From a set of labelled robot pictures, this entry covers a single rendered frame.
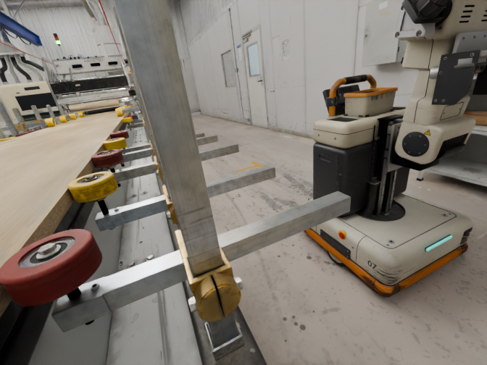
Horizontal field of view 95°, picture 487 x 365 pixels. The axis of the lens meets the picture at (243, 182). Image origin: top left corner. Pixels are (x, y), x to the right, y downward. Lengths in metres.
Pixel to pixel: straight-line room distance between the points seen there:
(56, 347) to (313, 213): 0.39
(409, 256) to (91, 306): 1.18
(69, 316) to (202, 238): 0.17
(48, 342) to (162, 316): 0.22
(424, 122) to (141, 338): 1.13
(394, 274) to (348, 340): 0.34
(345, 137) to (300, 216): 0.85
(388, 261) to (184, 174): 1.09
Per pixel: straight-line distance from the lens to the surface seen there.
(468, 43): 1.14
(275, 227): 0.34
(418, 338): 1.33
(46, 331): 0.41
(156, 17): 0.21
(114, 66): 5.33
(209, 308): 0.27
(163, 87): 0.20
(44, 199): 0.52
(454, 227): 1.53
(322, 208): 0.39
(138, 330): 0.57
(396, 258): 1.22
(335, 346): 1.21
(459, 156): 2.98
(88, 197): 0.51
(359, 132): 1.22
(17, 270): 0.31
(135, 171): 0.78
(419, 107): 1.14
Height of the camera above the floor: 1.04
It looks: 23 degrees down
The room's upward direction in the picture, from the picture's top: 8 degrees counter-clockwise
